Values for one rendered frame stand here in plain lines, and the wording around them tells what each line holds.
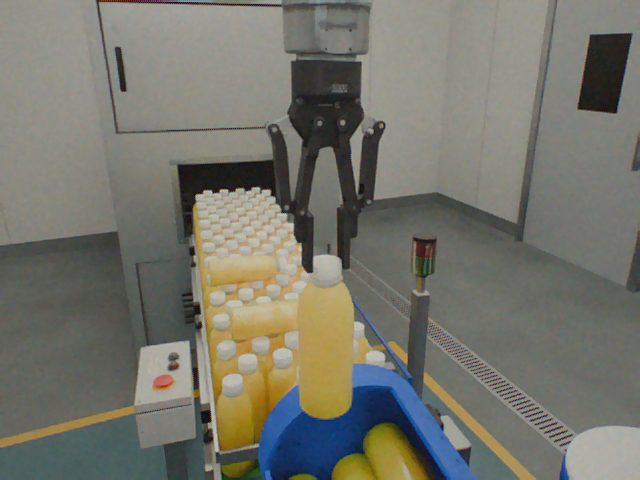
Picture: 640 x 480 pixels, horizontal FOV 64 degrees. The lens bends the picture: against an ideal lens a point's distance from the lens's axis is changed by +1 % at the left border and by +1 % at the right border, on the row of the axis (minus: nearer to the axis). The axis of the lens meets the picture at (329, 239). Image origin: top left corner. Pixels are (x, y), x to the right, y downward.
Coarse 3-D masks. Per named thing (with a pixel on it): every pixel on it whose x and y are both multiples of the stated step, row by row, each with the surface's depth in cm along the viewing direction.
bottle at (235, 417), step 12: (228, 396) 96; (240, 396) 97; (216, 408) 98; (228, 408) 96; (240, 408) 96; (252, 408) 99; (228, 420) 96; (240, 420) 96; (252, 420) 99; (228, 432) 97; (240, 432) 97; (252, 432) 100; (228, 444) 98; (240, 444) 98; (252, 444) 100; (228, 468) 100; (240, 468) 100; (252, 468) 102
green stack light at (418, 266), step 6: (414, 258) 129; (420, 258) 128; (426, 258) 128; (432, 258) 128; (414, 264) 129; (420, 264) 128; (426, 264) 128; (432, 264) 129; (414, 270) 130; (420, 270) 129; (426, 270) 129; (432, 270) 130
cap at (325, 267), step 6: (318, 258) 61; (324, 258) 61; (330, 258) 61; (336, 258) 61; (318, 264) 59; (324, 264) 59; (330, 264) 59; (336, 264) 59; (318, 270) 59; (324, 270) 59; (330, 270) 59; (336, 270) 59; (312, 276) 60; (318, 276) 59; (324, 276) 59; (330, 276) 59; (336, 276) 60
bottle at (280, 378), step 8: (272, 368) 106; (280, 368) 104; (288, 368) 105; (272, 376) 105; (280, 376) 104; (288, 376) 105; (272, 384) 105; (280, 384) 104; (288, 384) 104; (272, 392) 105; (280, 392) 105; (272, 400) 106; (272, 408) 107
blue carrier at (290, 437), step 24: (360, 384) 75; (384, 384) 76; (408, 384) 83; (288, 408) 76; (360, 408) 83; (384, 408) 84; (408, 408) 72; (264, 432) 78; (288, 432) 80; (312, 432) 82; (336, 432) 83; (360, 432) 85; (408, 432) 88; (432, 432) 69; (264, 456) 76; (288, 456) 82; (312, 456) 83; (336, 456) 85; (432, 456) 83; (456, 456) 67
